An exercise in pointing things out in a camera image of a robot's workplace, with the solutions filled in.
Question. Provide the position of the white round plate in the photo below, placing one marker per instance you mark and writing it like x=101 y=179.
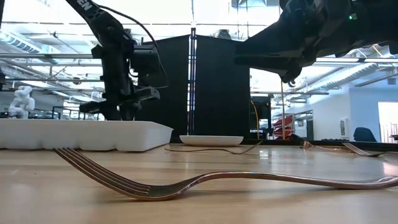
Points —
x=211 y=140

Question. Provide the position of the white robot figure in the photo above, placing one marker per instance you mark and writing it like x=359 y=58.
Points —
x=21 y=102

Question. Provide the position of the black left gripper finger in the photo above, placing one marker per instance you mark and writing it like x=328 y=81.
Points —
x=128 y=113
x=112 y=115

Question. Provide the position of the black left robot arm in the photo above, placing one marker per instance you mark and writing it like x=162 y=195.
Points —
x=105 y=28

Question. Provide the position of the copper spoon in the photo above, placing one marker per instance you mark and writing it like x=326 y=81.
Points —
x=307 y=145

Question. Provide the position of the black hanging hook device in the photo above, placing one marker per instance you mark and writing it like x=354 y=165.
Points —
x=292 y=84

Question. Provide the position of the white wall box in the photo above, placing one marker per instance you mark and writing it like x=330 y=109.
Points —
x=343 y=127

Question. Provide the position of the white cutlery organizer tray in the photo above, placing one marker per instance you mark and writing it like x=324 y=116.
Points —
x=93 y=133

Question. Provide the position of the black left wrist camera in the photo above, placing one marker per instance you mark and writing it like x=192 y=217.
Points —
x=146 y=60

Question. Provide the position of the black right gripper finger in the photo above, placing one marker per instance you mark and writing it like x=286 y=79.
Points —
x=264 y=43
x=264 y=62

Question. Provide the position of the black equipment cabinet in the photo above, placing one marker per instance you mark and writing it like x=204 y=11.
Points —
x=261 y=105

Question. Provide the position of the black folding screen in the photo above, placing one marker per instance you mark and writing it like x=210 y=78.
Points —
x=222 y=102

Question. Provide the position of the black office chair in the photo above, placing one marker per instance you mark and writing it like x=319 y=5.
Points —
x=363 y=135

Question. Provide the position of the black metal rack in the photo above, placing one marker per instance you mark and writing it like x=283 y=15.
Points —
x=71 y=107

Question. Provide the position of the red rack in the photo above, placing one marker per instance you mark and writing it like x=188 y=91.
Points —
x=284 y=124

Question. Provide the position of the white ventilation duct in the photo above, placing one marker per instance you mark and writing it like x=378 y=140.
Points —
x=351 y=76
x=18 y=43

